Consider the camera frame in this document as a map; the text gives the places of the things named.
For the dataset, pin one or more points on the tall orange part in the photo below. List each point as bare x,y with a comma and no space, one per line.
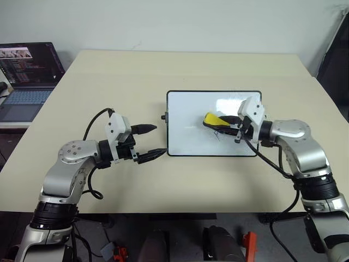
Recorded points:
250,245

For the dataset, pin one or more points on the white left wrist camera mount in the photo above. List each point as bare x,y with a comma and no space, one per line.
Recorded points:
117,125

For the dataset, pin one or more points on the small orange part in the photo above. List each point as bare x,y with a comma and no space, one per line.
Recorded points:
120,253

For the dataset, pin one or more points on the open laptop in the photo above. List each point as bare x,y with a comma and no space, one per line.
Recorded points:
27,82

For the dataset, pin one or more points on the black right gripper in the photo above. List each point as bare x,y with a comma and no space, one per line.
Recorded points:
245,131

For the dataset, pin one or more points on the grey small block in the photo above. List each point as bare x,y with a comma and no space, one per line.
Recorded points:
107,250

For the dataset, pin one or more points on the yellow and black eraser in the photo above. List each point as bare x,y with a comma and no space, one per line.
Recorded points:
212,119

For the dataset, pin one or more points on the tall black object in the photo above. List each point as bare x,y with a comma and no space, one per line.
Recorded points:
336,68

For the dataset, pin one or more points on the small black object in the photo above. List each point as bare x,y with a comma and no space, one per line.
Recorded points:
2,87

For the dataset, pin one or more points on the black-framed whiteboard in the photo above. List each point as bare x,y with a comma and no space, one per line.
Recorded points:
188,122

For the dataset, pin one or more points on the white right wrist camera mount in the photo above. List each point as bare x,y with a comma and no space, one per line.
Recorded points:
252,107

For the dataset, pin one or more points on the dark brown rounded shape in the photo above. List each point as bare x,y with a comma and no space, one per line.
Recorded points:
156,247

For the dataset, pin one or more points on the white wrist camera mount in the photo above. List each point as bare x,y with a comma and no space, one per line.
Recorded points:
252,107
117,125

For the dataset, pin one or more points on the black table frame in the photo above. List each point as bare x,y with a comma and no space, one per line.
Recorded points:
182,216

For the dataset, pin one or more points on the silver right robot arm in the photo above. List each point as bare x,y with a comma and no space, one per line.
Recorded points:
305,152

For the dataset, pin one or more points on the black rounded shape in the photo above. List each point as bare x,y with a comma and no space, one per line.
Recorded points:
222,245

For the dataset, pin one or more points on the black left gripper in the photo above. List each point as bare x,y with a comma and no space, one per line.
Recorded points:
126,150

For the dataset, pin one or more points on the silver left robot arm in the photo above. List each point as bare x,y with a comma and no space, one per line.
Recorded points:
68,174

